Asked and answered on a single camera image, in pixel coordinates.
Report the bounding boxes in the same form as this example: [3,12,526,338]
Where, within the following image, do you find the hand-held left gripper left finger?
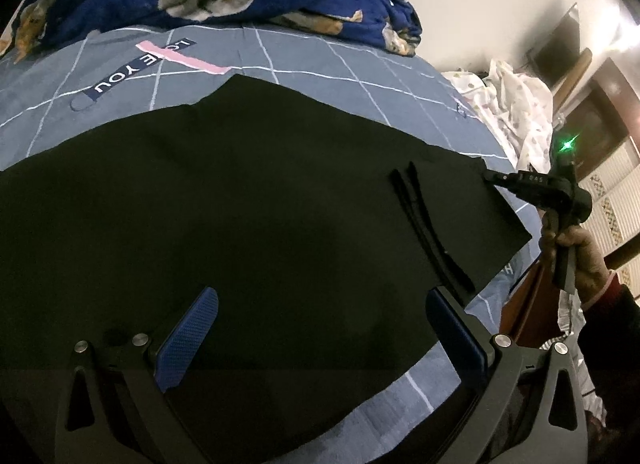
[50,287,220,464]

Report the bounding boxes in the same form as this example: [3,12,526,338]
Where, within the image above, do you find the person's right hand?
[540,209,614,303]

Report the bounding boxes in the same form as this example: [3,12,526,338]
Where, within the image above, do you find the wooden bed frame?
[500,259,560,350]

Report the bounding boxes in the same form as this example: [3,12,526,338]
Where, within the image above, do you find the black pants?
[0,75,533,460]

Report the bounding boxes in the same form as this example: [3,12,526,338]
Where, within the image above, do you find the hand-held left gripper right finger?
[424,286,588,464]

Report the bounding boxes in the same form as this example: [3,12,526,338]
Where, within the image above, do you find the blue checked bed sheet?
[0,24,543,464]

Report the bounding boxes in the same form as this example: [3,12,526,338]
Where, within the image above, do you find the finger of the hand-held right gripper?
[482,169,522,191]

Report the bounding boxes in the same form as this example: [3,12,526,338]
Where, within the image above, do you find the dark flat screen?
[527,3,582,90]

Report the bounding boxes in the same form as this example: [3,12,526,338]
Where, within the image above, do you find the dark wooden cabinet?
[555,57,640,180]

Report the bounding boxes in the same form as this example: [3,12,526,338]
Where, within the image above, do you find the white dotted cloth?
[442,58,557,176]

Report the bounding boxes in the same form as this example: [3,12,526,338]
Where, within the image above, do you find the person's right forearm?
[575,269,640,464]

